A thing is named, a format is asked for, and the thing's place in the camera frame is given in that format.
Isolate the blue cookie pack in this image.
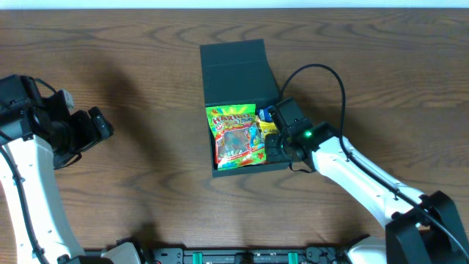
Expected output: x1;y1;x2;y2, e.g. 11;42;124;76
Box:
256;106;274;122

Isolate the green Haribo candy bag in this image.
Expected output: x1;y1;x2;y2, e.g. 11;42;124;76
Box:
206;104;267;170

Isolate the yellow red snack packet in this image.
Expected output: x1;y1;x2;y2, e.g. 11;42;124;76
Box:
256;117;278;141

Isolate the black gift box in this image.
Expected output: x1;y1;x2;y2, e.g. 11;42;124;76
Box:
199;38;294;179

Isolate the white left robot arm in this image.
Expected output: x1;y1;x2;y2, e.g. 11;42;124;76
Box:
1;132;143;264

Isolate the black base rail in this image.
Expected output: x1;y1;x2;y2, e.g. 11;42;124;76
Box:
85;237;350;264

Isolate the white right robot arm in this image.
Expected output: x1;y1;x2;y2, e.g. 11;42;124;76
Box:
275;120;468;263

